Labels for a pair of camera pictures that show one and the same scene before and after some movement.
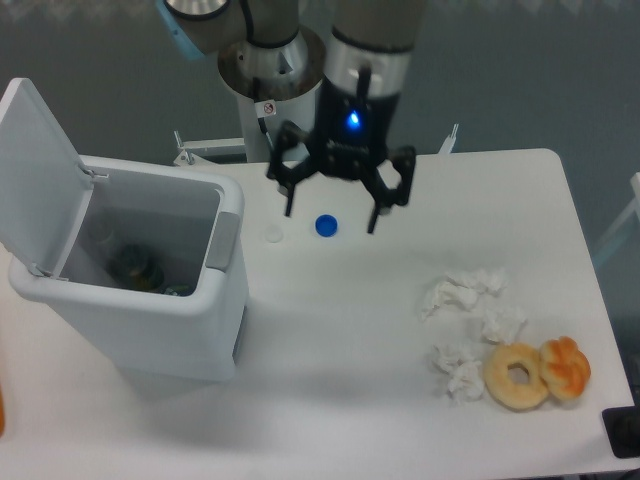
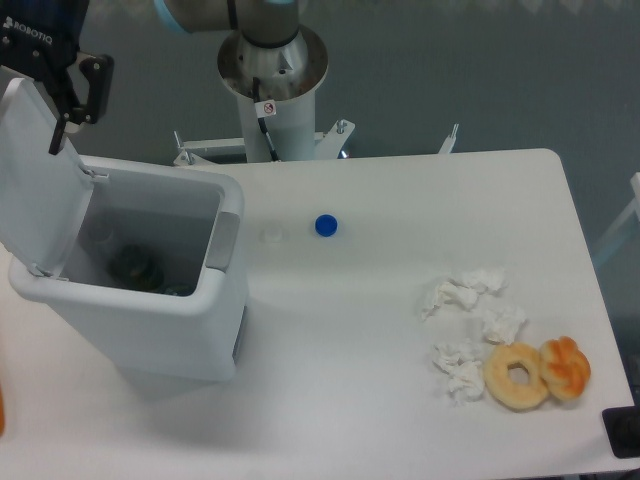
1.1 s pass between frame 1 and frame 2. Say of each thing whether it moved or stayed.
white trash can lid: stayed
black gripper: moved
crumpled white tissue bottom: stayed
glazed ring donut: stayed
